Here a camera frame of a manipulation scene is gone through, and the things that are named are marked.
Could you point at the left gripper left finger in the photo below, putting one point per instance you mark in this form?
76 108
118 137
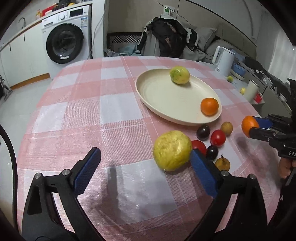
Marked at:
41 220

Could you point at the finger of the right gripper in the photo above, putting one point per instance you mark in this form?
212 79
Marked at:
266 121
261 135

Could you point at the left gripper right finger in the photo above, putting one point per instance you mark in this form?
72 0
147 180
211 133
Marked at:
249 213

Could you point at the orange mandarin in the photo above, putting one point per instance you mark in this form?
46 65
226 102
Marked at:
209 106
248 123

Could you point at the brown longan with stem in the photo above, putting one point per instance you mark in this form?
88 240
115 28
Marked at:
223 164

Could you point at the dark plum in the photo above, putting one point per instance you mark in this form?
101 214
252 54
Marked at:
203 132
212 152

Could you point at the brown longan round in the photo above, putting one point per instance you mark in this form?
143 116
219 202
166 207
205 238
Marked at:
227 128

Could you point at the red cherry tomato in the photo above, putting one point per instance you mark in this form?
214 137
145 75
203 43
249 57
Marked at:
218 138
196 144

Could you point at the wrinkled yellow passion fruit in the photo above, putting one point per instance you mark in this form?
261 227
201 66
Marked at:
172 150

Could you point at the smooth green-yellow passion fruit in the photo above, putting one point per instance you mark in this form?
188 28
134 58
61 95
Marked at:
179 75

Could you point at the person's right hand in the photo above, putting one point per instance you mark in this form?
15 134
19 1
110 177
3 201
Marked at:
284 167

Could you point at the red snack packet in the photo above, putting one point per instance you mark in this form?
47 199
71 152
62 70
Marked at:
258 97

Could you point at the white cup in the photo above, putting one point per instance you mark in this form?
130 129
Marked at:
251 90

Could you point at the small yellow lime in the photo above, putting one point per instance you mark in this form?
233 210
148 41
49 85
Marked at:
242 90

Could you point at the small green lime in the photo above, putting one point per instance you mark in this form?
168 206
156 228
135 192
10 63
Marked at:
230 79

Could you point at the blue bowl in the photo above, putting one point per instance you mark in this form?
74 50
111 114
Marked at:
238 69

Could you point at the white electric kettle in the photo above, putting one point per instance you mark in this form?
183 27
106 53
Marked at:
223 60

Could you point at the cream round plate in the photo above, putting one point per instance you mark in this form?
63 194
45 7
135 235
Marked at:
179 104

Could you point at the grey pillow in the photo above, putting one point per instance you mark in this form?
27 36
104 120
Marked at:
206 36

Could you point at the pink checked tablecloth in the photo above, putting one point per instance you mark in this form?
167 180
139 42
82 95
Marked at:
94 103

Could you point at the black jacket on chair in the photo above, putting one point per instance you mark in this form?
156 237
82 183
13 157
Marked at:
167 37

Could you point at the white kitchen cabinets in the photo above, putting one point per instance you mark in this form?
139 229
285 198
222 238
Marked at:
25 57

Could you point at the black patterned basket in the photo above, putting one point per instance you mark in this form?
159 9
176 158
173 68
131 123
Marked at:
123 43

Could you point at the white washing machine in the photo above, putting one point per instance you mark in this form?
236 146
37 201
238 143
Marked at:
67 38

